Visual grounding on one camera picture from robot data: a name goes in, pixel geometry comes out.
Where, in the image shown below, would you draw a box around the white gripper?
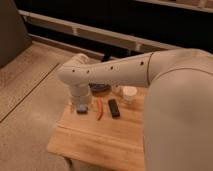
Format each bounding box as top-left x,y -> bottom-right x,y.
69,84 -> 92,109

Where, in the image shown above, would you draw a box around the clear plastic cup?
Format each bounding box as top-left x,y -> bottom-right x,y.
122,86 -> 137,103

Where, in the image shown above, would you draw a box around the white shelf rail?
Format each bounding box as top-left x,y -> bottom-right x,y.
19,10 -> 179,52

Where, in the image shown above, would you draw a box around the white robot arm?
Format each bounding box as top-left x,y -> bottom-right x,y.
58,48 -> 213,171

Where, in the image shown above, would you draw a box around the dark round bowl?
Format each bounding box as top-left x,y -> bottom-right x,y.
90,84 -> 110,93

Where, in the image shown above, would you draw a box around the grey couch corner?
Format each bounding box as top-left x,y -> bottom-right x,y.
0,0 -> 32,68

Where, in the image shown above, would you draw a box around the blue rectangular block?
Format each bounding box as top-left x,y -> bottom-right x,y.
76,105 -> 88,114

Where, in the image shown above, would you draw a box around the black remote control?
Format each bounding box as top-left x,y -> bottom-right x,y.
108,99 -> 120,118

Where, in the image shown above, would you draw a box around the wooden table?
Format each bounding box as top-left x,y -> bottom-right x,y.
47,87 -> 147,171

